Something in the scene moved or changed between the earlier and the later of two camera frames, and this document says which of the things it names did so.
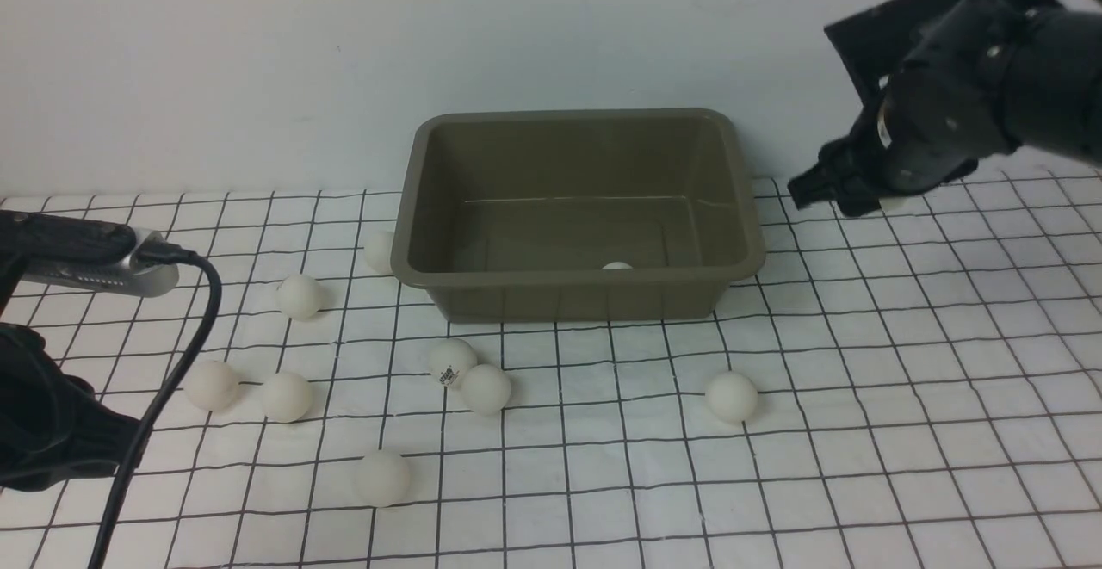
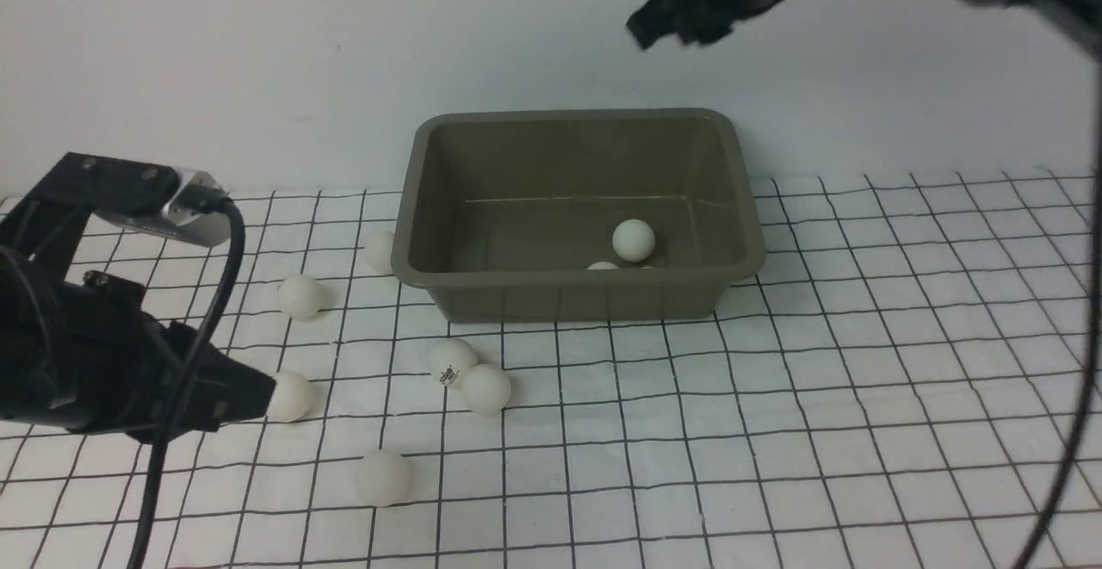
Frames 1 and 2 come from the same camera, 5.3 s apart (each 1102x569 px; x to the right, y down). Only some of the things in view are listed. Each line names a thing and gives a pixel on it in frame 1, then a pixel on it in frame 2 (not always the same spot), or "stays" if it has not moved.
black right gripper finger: x=861 y=199 -> x=705 y=34
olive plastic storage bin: x=539 y=214 stays
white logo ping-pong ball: x=449 y=360 stays
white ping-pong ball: x=485 y=390 stays
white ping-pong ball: x=381 y=478 stays
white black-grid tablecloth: x=919 y=387 stays
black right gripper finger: x=821 y=182 -> x=655 y=19
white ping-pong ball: x=287 y=398 stays
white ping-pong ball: x=299 y=296 stays
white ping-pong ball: x=377 y=250 stays
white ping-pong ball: x=731 y=396 -> x=634 y=240
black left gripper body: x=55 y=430 -> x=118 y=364
